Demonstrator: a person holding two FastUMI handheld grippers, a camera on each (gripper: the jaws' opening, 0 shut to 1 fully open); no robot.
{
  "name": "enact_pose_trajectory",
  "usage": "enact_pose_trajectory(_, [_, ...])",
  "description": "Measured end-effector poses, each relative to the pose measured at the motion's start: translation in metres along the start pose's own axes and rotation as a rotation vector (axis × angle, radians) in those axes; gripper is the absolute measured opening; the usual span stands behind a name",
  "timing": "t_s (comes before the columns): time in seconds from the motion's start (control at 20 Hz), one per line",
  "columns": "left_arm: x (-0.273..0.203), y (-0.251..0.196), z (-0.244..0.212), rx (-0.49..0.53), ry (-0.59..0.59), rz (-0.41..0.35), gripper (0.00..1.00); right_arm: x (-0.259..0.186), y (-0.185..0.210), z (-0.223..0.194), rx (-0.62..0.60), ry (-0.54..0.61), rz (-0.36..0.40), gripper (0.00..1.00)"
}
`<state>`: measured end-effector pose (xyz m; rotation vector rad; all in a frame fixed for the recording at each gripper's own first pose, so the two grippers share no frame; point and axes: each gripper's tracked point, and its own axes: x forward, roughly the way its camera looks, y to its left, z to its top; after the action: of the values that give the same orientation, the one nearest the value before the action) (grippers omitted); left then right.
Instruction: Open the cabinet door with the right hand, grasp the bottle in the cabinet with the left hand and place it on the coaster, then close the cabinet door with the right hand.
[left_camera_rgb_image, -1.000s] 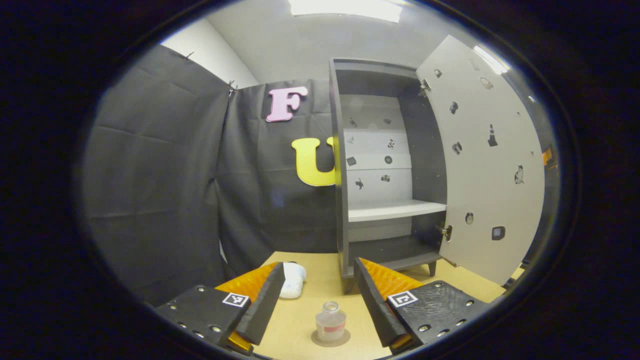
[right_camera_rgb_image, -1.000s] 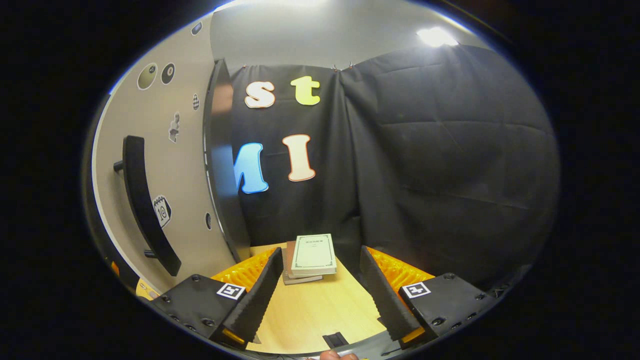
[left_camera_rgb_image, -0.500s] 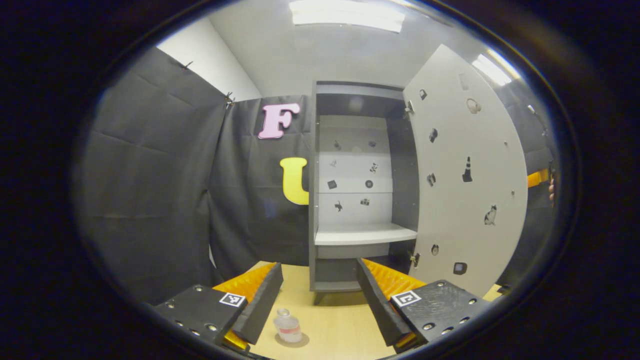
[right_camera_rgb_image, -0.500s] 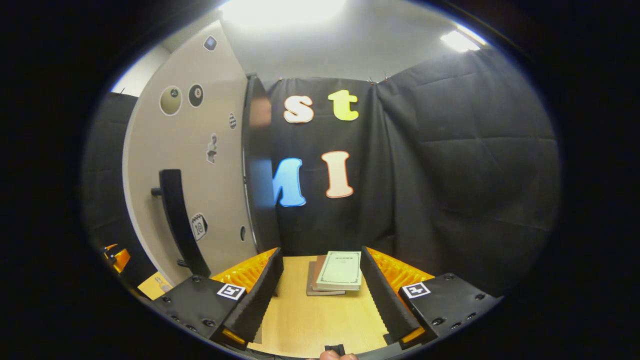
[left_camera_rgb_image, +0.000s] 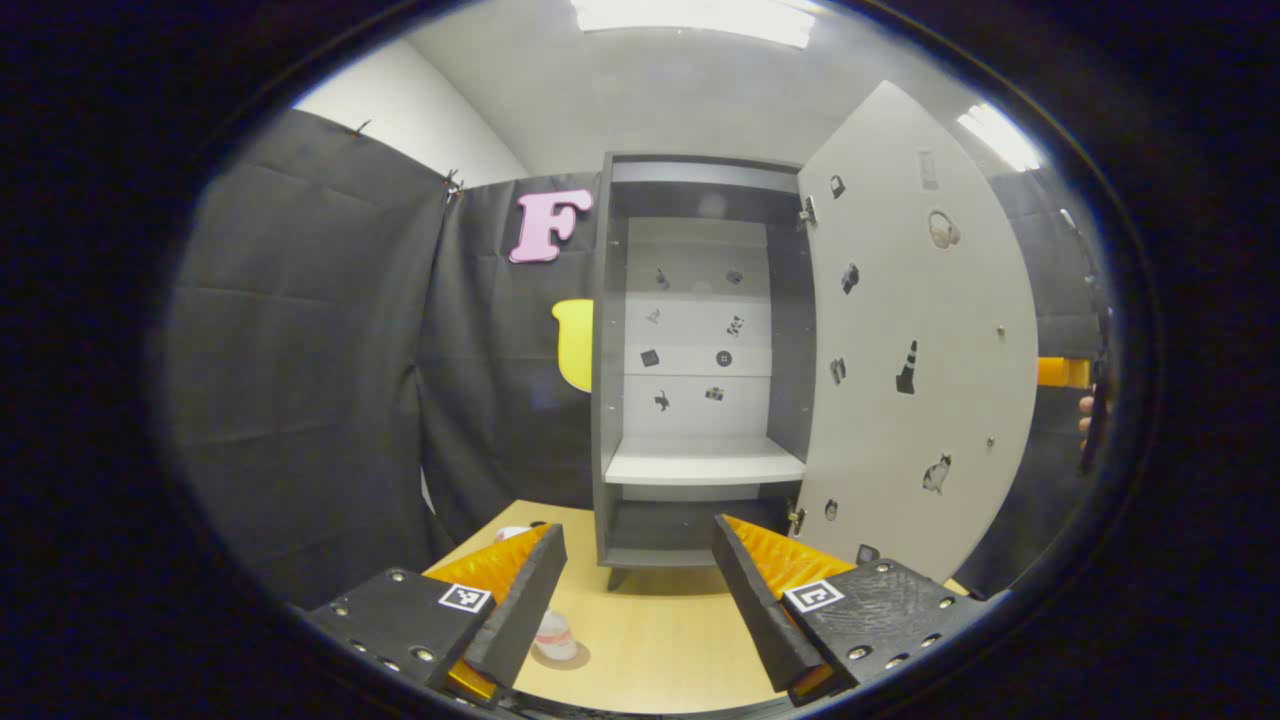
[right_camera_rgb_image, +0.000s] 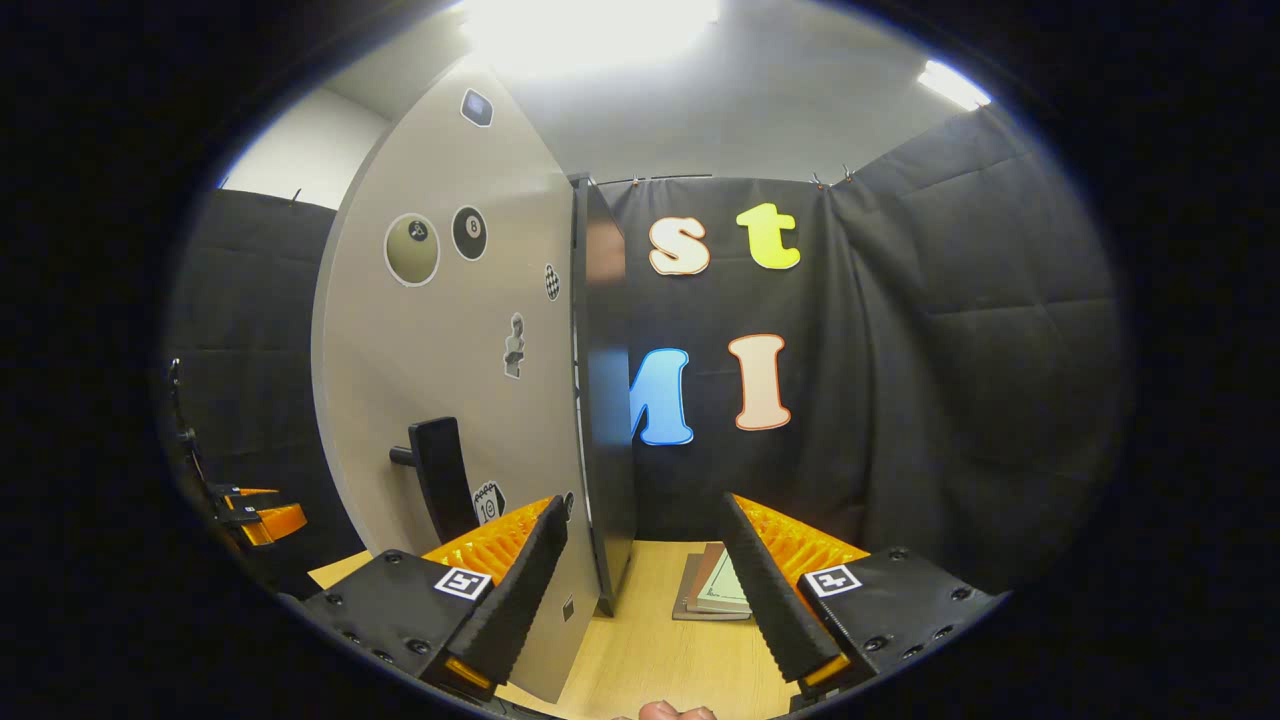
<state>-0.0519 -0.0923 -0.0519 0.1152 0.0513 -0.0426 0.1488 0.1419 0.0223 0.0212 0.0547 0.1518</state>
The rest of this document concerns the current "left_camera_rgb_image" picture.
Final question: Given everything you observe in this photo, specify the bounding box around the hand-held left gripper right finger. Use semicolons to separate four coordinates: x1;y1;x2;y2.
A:
712;513;988;707

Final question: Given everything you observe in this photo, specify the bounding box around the round brown coaster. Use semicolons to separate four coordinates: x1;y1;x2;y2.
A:
530;640;592;672

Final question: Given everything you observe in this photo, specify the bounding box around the grey cabinet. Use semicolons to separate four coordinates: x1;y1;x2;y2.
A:
590;152;817;591

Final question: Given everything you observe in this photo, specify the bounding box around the clear plastic bottle pink label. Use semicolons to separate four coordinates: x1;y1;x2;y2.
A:
533;608;579;663

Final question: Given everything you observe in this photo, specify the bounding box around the grey cabinet shelf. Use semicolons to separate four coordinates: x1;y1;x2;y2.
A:
603;435;807;488

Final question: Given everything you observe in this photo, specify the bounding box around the black backdrop cloth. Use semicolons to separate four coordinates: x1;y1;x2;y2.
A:
165;108;1113;607

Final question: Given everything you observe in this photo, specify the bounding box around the long ceiling light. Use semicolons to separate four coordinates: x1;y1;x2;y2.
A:
957;102;1046;173
570;0;817;49

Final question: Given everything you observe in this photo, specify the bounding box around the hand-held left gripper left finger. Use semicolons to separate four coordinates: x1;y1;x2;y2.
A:
303;522;568;707

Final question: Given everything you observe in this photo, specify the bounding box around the light grey cabinet door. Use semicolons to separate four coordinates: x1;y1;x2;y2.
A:
790;80;1041;586

